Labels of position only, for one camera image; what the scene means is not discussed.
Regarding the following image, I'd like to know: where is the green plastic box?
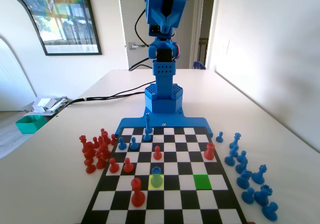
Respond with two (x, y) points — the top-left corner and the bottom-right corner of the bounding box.
(15, 115), (47, 134)

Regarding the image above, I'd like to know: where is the white door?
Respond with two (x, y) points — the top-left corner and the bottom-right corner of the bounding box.
(117, 0), (201, 71)

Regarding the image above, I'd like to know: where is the black table cable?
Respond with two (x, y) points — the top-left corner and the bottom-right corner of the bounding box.
(56, 91), (147, 116)
(56, 83), (152, 116)

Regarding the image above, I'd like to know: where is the red piece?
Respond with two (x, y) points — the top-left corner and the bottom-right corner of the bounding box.
(203, 142), (216, 161)

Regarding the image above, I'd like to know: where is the black white chessboard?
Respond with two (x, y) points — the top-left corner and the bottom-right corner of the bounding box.
(80, 126), (248, 224)

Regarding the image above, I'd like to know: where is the pile of papers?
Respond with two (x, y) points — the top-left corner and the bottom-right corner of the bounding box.
(31, 96), (69, 114)

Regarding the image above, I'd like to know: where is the large red pawn front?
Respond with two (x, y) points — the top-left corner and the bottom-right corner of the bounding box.
(130, 177), (146, 207)

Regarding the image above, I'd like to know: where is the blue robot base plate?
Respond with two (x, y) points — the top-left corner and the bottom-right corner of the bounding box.
(115, 111), (215, 138)

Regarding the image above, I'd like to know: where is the blue chess queen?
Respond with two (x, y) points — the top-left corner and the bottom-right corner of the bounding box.
(229, 132), (243, 149)

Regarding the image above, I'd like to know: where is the blue chess bishop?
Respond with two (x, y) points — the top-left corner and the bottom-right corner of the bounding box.
(224, 145), (240, 166)

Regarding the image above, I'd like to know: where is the tall blue piece back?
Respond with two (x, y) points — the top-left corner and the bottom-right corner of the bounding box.
(142, 113), (153, 142)

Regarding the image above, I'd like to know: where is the black framed picture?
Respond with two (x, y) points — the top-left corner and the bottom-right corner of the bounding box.
(23, 0), (103, 56)

